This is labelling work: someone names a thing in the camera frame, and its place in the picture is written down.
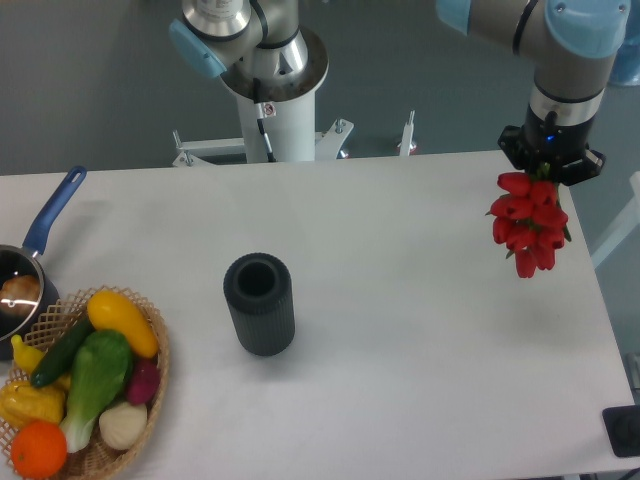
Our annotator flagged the black device at edge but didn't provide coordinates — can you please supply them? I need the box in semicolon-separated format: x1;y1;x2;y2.
602;405;639;458

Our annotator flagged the green cucumber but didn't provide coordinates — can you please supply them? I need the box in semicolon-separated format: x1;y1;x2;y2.
30;317;95;388

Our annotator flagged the purple red onion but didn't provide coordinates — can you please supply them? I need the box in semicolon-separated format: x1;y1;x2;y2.
125;359;161;405

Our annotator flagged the red tulip bouquet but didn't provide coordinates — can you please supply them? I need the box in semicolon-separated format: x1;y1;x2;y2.
486;163;571;279

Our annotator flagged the yellow squash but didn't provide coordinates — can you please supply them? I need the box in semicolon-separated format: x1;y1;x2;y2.
86;290;159;359

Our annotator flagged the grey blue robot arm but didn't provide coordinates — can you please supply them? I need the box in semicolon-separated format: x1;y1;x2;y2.
169;1;637;186

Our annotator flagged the woven wicker basket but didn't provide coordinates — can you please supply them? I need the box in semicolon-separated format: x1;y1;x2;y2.
1;286;169;479

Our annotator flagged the white frame at right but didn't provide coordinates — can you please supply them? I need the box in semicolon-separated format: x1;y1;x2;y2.
591;171;639;269

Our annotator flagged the dark grey ribbed vase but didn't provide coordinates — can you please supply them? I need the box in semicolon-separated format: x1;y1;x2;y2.
223;252;295;357

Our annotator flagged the orange fruit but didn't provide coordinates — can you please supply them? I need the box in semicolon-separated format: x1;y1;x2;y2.
10;421;67;479

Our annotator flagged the blue handled saucepan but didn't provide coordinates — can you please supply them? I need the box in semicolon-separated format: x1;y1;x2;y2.
1;166;87;361

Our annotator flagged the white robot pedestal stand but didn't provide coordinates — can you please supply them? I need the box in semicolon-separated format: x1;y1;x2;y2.
171;27;418;168

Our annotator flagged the brown bread roll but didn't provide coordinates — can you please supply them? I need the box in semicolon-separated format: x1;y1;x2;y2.
1;275;40;318

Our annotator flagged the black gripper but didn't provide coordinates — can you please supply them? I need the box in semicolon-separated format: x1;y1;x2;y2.
497;119;606;186

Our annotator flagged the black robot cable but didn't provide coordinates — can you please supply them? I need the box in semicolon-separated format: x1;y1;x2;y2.
251;78;278;164

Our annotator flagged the blue water jug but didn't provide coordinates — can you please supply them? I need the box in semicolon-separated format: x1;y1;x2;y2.
609;19;639;87

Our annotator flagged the yellow bell pepper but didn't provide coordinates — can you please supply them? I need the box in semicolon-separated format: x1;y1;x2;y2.
1;380;66;430

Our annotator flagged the green bok choy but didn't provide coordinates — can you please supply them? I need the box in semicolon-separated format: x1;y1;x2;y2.
60;330;133;454

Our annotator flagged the white garlic bulb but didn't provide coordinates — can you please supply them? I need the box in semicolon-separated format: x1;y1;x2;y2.
99;401;147;450

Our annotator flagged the yellow banana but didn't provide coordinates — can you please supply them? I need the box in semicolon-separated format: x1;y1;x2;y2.
10;335;71;391

